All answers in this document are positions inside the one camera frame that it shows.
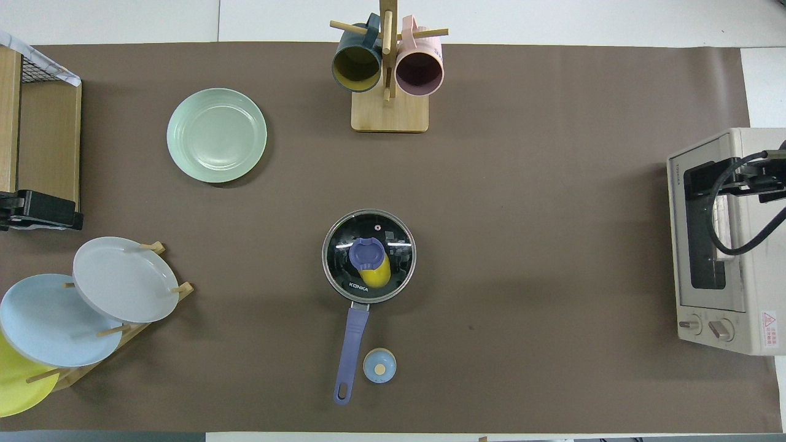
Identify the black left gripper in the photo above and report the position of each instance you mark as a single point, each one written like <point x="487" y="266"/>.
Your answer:
<point x="34" y="210"/>

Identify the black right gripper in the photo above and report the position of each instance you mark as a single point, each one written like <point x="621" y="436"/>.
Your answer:
<point x="775" y="178"/>

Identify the glass lid with blue knob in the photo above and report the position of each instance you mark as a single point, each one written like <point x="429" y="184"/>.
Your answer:
<point x="344" y="245"/>

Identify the yellow potato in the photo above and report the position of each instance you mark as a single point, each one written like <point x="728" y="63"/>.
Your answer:
<point x="379" y="277"/>

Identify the grey plate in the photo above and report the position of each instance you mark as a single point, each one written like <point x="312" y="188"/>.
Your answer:
<point x="123" y="279"/>

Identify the light blue plate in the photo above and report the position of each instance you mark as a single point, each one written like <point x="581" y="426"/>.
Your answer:
<point x="49" y="325"/>

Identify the wooden plate rack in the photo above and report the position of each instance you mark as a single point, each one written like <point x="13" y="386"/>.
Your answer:
<point x="73" y="376"/>

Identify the pale green plate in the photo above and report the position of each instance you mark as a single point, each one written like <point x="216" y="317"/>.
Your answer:
<point x="216" y="135"/>

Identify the yellow plate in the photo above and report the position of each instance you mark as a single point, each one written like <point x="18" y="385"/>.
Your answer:
<point x="18" y="387"/>

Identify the wooden shelf box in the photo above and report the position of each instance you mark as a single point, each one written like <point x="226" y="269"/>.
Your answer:
<point x="49" y="147"/>

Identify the cream toaster oven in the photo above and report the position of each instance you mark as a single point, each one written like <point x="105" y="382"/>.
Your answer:
<point x="761" y="276"/>

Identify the white crumpled sheet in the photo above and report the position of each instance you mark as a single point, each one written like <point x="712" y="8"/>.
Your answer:
<point x="70" y="78"/>

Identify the brown table mat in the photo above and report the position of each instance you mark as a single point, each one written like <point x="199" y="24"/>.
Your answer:
<point x="552" y="92"/>

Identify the dark blue saucepan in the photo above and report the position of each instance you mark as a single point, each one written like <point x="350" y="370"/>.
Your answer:
<point x="351" y="356"/>

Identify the teal mug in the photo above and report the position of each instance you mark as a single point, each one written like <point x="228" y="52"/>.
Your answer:
<point x="356" y="64"/>

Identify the wooden mug tree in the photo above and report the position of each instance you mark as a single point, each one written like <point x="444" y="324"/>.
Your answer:
<point x="390" y="116"/>

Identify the small blue dome timer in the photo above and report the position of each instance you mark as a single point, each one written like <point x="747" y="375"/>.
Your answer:
<point x="379" y="362"/>

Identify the pink ribbed mug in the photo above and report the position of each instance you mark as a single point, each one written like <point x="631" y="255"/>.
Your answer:
<point x="419" y="70"/>

